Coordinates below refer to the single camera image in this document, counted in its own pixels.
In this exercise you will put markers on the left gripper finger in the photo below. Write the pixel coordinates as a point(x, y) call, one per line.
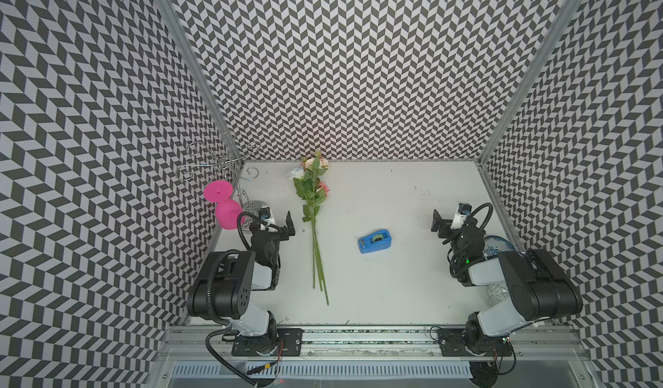
point(290, 226)
point(279, 229)

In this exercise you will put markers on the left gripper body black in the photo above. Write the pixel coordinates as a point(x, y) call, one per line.
point(278, 237)

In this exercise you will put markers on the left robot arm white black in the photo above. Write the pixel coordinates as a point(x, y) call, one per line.
point(223, 289)

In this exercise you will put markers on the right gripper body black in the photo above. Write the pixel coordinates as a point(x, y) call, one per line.
point(445, 232)

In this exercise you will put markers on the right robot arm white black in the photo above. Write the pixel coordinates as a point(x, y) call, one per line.
point(538, 287)

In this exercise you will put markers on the aluminium mounting rail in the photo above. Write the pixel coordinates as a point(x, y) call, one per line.
point(364, 352)

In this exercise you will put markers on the blue tape dispenser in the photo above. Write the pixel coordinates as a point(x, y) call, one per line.
point(365, 246)

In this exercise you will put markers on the artificial rose bouquet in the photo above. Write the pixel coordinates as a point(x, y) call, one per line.
point(313, 191)

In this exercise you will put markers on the patterned round plate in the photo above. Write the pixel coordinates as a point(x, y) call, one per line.
point(497, 293)

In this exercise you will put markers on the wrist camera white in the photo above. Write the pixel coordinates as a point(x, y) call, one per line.
point(265, 215)
point(463, 211)

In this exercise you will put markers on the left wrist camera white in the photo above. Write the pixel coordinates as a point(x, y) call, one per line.
point(265, 215)

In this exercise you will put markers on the pink wine glass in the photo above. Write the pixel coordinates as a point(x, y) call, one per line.
point(227, 210)

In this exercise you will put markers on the wire glass rack stand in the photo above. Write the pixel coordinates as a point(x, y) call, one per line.
point(200, 160)

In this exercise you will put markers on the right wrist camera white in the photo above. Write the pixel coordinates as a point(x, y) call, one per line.
point(463, 211)

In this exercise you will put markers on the blue patterned bowl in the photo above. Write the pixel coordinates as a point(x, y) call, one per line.
point(493, 245)

